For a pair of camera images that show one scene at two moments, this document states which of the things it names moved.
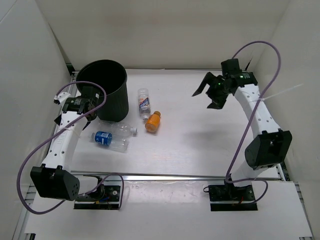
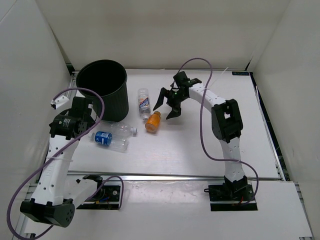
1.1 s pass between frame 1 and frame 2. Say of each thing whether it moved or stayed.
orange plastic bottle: stayed
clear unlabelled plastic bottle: stayed
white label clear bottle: stayed
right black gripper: moved
